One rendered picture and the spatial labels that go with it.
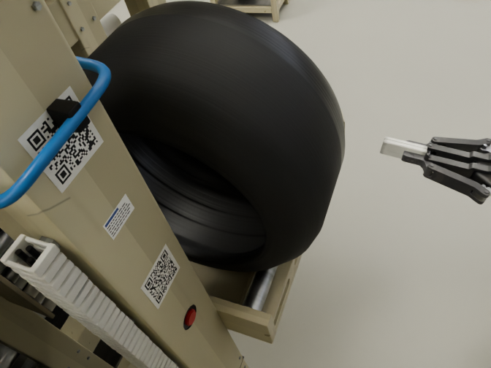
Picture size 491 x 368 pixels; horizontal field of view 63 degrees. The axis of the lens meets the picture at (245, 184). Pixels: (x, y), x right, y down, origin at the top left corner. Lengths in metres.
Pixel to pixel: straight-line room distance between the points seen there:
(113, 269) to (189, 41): 0.35
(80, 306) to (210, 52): 0.39
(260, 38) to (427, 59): 2.52
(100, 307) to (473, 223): 1.90
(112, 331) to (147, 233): 0.14
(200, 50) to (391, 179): 1.79
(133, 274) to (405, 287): 1.54
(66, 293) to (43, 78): 0.24
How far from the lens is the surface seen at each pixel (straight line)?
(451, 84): 2.94
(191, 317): 0.77
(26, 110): 0.40
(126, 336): 0.63
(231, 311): 0.89
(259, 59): 0.65
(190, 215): 1.07
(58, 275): 0.49
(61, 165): 0.43
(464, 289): 2.02
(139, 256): 0.58
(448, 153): 0.75
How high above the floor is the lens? 1.75
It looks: 49 degrees down
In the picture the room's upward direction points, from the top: 15 degrees counter-clockwise
